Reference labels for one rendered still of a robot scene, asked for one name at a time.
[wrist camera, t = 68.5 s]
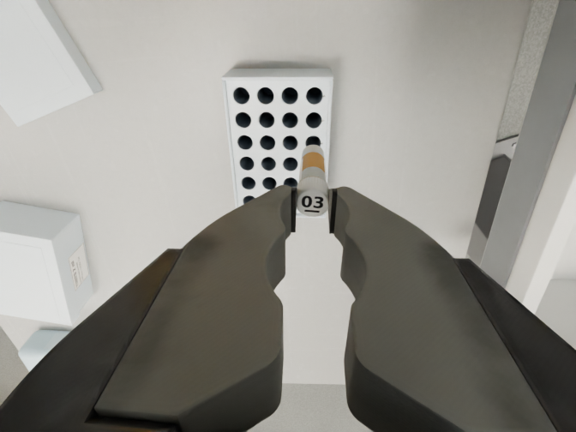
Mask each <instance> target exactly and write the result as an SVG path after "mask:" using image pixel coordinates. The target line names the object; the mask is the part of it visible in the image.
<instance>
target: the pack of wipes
mask: <svg viewBox="0 0 576 432"><path fill-rule="evenodd" d="M69 332H71V331H53V330H38V331H36V332H34V333H33V334H32V335H31V336H30V338H29V339H28V340H27V341H26V343H25V344H24V345H23V346H22V347H21V348H20V350H19V352H18V355H19V357H20V359H21V360H22V362H23V363H24V364H25V366H26V367H27V369H28V371H29V372H30V371H31V370H32V369H33V367H34V366H35V365H36V364H37V363H38V362H39V361H40V360H41V359H42V358H43V357H44V356H45V355H46V354H47V353H48V352H49V351H50V350H51V349H52V348H53V347H54V346H55V345H56V344H57V343H58V342H59V341H60V340H62V339H63V338H64V337H65V336H66V335H67V334H68V333H69Z"/></svg>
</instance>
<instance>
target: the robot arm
mask: <svg viewBox="0 0 576 432"><path fill-rule="evenodd" d="M296 216H297V188H293V187H290V186H288V185H280V186H278V187H276V188H274V189H271V190H269V191H268V192H266V193H264V194H263V195H260V196H258V197H256V198H254V199H253V200H251V201H249V202H247V203H245V204H243V205H242V206H240V207H238V208H236V209H234V210H232V211H230V212H228V213H227V214H225V215H223V216H222V217H220V218H219V219H216V220H215V221H214V222H212V224H210V225H209V226H207V227H206V228H205V229H203V230H202V231H201V232H199V233H198V234H197V235H196V236H194V237H193V238H192V239H191V240H190V241H188V242H187V243H186V244H185V245H184V246H183V247H182V248H181V249H167V250H166V251H164V252H163V253H162V254H161V255H159V256H158V257H157V258H156V259H155V260H154V261H152V262H151V263H150V264H149V265H148V266H146V267H145V268H144V269H143V270H142V271H140V272H139V273H138V274H137V275H136V276H134V278H132V280H130V281H129V282H128V283H127V284H126V285H124V286H123V287H122V288H121V289H120V290H119V291H117V292H116V293H115V294H114V295H113V296H111V297H110V298H109V299H108V300H107V301H105V302H104V303H103V304H102V305H101V306H99V307H98V308H97V309H96V310H95V311H94V312H92V314H90V316H88V317H87V318H86V319H85V320H84V321H82V322H81V323H80V324H79V325H78V326H76V327H75V328H74V329H73V330H72V331H71V332H69V333H68V334H67V335H66V336H65V337H64V338H63V339H62V340H60V341H59V342H58V343H57V344H56V345H55V346H54V347H53V348H52V349H51V350H50V351H49V352H48V353H47V354H46V355H45V356H44V357H43V358H42V359H41V360H40V361H39V362H38V363H37V364H36V365H35V366H34V367H33V369H32V370H31V371H30V372H29V373H28V374H27V375H26V376H25V377H24V379H23V380H22V381H21V382H20V383H19V384H18V385H17V387H16V388H15V389H14V390H13V391H12V393H11V394H10V395H9V396H8V398H6V400H4V402H3V403H2V404H1V405H0V432H246V431H248V430H249V429H251V428H253V427H254V426H256V425H257V424H258V423H260V422H262V421H263V420H265V419H267V418H268V417H270V416H271V415H272V414H274V412H275V411H276V410H277V409H278V407H279V404H280V401H281V394H282V380H283V365H284V322H283V304H282V302H281V300H280V299H279V297H278V296H277V295H276V293H275V292H274V290H275V288H276V287H277V285H278V284H279V283H280V281H281V280H282V279H283V278H284V277H285V240H286V239H287V238H288V237H289V236H290V234H291V232H296ZM328 223H329V234H334V236H335V237H336V238H337V239H338V240H339V242H340V243H341V245H342V247H343V253H342V262H341V269H340V278H341V279H342V281H343V282H344V283H345V284H346V285H347V287H348V288H349V289H350V291H351V293H352V295H353V296H354V298H355V301H354V302H353V304H352V305H351V312H350V319H349V325H348V332H347V338H346V344H345V356H344V368H345V390H346V401H347V404H348V407H349V410H350V412H351V414H352V415H353V416H354V418H356V420H358V421H359V422H360V423H362V424H363V425H364V426H366V427H367V428H368V429H370V430H372V431H373V432H576V350H575V349H574V348H573V347H572V346H570V344H568V342H566V341H565V340H564V339H563V338H562V337H560V336H559V335H558V334H557V333H556V332H554V331H553V330H552V329H551V328H550V327H548V326H547V325H546V324H545V323H544V322H543V321H541V320H540V319H539V318H538V317H537V316H535V315H534V314H533V313H532V312H531V311H530V310H528V308H526V306H524V305H523V304H522V303H521V302H520V301H518V300H517V299H516V298H515V297H514V296H512V295H511V294H510V293H509V292H508V291H506V290H505V289H504V288H503V287H502V286H501V285H499V284H498V283H497V282H496V281H495V280H493V279H492V278H491V277H490V276H489V275H488V274H486V272H484V270H482V269H481V268H480V267H479V266H478V265H476V264H475V263H474V262H473V261H472V260H470V259H469V258H454V257H453V256H452V255H451V254H450V253H448V252H447V251H446V250H445V249H444V248H443V247H442V246H441V245H440V244H438V242H436V240H434V239H433V238H432V237H431V236H429V235H428V234H427V233H425V232H424V231H422V230H421V229H420V228H418V227H417V226H415V225H414V224H412V223H411V222H410V221H408V220H407V219H404V218H403V217H401V216H399V215H398V214H396V213H394V212H392V211H391V210H389V209H387V208H385V207H384V206H382V205H380V204H378V203H377V202H375V201H372V200H371V199H370V198H368V197H366V196H365V195H362V194H360V193H358V192H357V191H356V190H354V189H352V188H349V187H346V186H342V187H338V188H335V189H330V190H329V207H328Z"/></svg>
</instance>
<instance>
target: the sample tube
mask: <svg viewBox="0 0 576 432"><path fill-rule="evenodd" d="M328 207H329V188H328V184H327V172H326V163H325V158H324V152H323V150H322V149H321V147H319V146H317V145H309V146H306V148H304V150H303V153H302V159H301V163H300V172H299V182H298V185H297V209H298V211H299V212H300V213H301V214H302V215H305V216H308V217H311V218H312V217H313V218H314V217H318V216H321V215H322V214H324V213H325V212H326V211H327V210H328Z"/></svg>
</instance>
